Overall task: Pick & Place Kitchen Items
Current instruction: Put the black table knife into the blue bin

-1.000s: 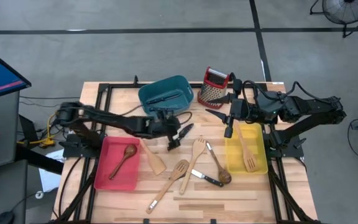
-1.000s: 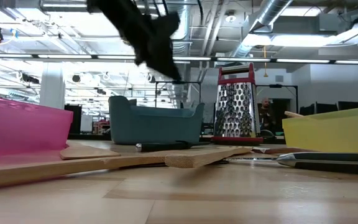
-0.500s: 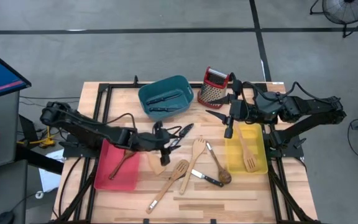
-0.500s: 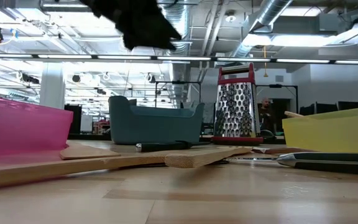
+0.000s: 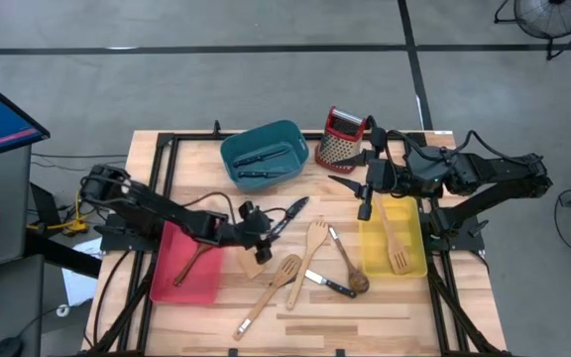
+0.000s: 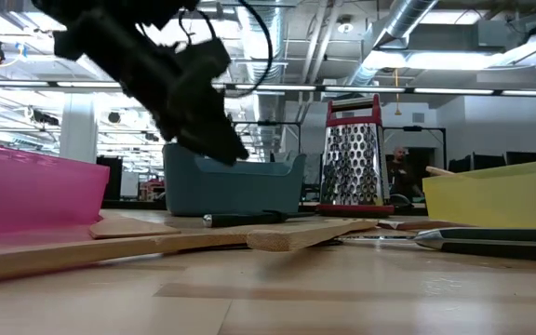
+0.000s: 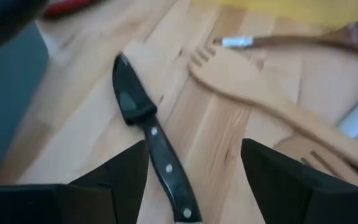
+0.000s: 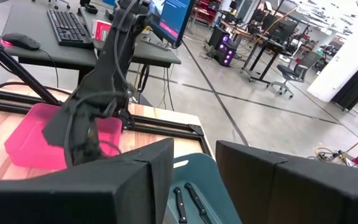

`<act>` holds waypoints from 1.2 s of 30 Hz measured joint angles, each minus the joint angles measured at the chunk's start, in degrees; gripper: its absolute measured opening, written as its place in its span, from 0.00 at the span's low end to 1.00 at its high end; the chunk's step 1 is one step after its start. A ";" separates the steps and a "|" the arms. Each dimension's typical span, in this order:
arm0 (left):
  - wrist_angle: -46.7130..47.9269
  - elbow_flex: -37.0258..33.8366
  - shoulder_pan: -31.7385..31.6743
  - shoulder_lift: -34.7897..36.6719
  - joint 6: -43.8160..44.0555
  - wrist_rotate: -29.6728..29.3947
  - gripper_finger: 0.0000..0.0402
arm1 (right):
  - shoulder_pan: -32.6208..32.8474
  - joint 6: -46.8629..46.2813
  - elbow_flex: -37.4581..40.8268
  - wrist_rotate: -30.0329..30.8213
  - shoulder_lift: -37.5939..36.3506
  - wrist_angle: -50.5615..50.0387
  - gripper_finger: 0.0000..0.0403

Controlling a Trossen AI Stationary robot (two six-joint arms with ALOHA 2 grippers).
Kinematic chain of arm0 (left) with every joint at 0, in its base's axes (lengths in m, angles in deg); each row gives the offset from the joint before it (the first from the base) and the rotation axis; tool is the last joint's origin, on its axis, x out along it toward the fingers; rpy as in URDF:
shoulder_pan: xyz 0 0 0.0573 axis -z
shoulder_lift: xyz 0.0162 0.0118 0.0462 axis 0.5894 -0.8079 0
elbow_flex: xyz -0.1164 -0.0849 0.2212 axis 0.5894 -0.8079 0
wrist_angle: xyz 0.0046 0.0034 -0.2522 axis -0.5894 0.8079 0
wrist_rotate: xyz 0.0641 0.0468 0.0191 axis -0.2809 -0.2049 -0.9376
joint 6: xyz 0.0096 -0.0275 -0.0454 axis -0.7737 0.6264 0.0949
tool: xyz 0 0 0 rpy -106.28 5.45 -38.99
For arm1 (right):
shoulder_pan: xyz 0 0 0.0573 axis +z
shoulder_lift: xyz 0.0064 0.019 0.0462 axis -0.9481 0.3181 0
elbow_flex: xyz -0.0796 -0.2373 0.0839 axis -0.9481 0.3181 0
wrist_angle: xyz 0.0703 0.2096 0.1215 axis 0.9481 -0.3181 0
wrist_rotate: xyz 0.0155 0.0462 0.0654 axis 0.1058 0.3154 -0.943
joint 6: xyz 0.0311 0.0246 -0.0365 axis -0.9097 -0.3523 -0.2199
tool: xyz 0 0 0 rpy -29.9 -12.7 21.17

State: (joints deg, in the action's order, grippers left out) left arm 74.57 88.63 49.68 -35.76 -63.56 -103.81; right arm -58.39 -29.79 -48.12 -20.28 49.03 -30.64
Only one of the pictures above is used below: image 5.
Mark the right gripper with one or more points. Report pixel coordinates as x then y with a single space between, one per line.
387 177

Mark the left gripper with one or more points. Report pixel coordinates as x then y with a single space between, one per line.
246 233

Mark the slotted wooden spatula with label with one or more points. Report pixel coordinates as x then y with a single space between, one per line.
288 268

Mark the wooden fork spatula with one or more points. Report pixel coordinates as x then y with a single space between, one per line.
315 235

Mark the dark wooden spoon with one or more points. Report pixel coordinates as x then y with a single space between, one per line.
189 268

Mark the dark spoon with metal band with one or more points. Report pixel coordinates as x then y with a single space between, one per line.
357 282

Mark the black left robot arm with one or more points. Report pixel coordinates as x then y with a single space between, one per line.
156 208

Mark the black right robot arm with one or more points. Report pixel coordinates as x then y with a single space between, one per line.
489 171

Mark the yellow plastic tray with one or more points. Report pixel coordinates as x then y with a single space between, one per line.
375 248

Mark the pink plastic tray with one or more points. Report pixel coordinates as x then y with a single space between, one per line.
201 282

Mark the teal plastic bin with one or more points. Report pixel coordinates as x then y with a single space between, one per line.
265 135

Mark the white paper sheet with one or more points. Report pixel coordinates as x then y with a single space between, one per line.
79 285

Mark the black stand leg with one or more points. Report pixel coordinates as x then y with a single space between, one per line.
67 258

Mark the black floor fan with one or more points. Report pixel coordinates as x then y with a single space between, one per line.
553 15

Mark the black computer mouse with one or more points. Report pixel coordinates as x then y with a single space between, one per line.
8 347

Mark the black aluminium rig frame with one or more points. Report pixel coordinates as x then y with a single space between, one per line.
191 135

